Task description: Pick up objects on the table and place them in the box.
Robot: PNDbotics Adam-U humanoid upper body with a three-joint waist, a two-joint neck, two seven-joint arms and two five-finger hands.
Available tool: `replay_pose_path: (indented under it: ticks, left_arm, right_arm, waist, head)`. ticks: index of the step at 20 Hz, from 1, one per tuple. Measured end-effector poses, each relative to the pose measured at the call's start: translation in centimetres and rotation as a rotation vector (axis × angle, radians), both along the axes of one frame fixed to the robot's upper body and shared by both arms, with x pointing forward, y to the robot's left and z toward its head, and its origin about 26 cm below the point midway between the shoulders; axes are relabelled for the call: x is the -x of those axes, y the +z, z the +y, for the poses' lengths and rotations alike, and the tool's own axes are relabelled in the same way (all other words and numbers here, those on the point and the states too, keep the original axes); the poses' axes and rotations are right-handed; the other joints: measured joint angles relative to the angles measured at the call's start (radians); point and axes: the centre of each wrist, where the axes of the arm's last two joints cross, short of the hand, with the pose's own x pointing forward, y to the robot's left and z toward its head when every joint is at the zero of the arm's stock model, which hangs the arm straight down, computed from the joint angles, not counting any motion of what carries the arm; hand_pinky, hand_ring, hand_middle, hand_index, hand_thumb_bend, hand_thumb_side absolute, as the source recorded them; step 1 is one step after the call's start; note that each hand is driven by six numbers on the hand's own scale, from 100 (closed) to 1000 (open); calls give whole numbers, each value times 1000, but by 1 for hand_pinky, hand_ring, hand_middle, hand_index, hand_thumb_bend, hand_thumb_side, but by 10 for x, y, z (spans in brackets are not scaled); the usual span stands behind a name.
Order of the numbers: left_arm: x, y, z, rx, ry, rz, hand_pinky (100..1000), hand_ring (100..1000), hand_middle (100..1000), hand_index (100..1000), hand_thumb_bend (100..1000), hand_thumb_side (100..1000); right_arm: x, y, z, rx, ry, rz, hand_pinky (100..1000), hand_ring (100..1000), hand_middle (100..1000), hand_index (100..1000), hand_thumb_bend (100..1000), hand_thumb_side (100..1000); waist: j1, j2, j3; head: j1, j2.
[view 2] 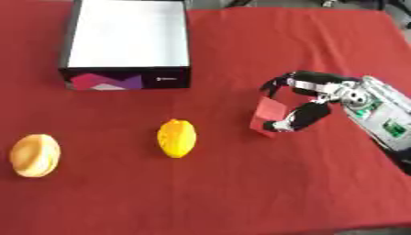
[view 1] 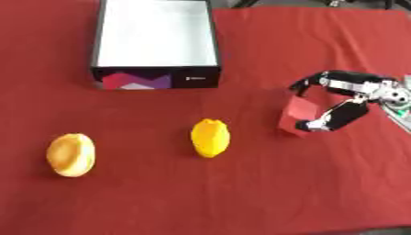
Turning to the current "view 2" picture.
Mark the yellow toy lemon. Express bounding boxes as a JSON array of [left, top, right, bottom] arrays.
[[155, 118, 198, 159]]

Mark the tan toy bread roll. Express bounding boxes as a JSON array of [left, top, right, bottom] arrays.
[[7, 133, 63, 178]]

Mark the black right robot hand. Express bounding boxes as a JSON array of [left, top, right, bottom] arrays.
[[258, 70, 363, 133]]

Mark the red block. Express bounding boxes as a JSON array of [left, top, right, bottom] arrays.
[[249, 96, 289, 139]]

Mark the black box with white inside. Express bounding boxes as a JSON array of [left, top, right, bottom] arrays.
[[56, 0, 193, 92]]

